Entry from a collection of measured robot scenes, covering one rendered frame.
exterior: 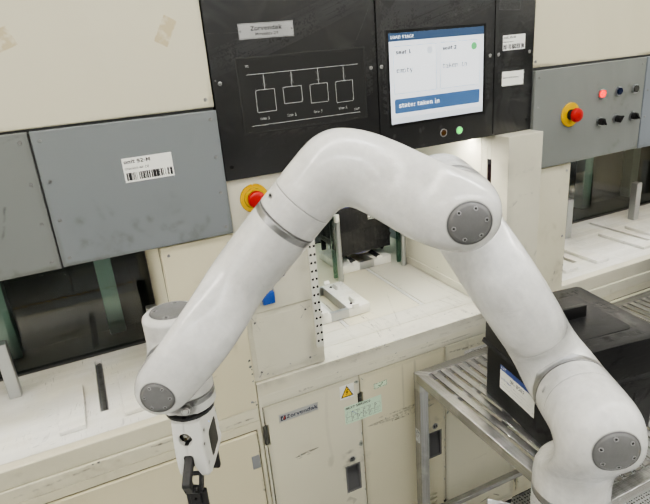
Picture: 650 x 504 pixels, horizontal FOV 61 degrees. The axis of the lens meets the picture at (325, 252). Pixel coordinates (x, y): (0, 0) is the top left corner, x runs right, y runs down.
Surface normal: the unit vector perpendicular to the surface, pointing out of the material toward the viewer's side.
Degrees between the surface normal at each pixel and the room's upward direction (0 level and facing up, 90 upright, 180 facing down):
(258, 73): 90
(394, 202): 79
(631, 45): 90
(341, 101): 90
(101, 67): 90
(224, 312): 58
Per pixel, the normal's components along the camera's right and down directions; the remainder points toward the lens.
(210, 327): 0.40, -0.24
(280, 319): 0.42, 0.28
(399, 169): -0.40, -0.22
